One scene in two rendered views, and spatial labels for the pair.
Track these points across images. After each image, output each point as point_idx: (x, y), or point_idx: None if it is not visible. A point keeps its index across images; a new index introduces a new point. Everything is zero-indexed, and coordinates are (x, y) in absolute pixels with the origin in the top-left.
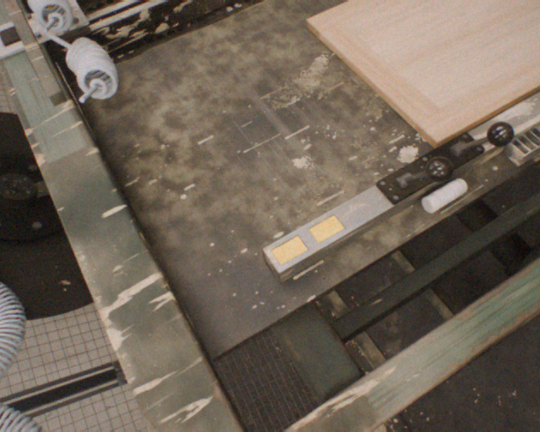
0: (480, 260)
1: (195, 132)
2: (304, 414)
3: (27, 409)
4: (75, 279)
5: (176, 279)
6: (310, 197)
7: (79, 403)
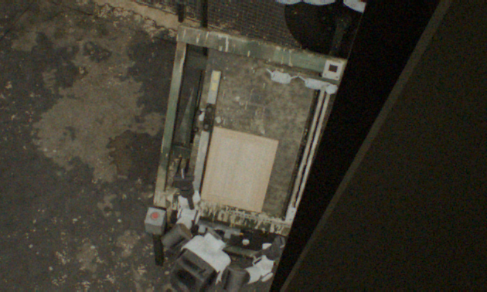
0: None
1: (268, 85)
2: (261, 15)
3: None
4: (294, 15)
5: None
6: (226, 91)
7: None
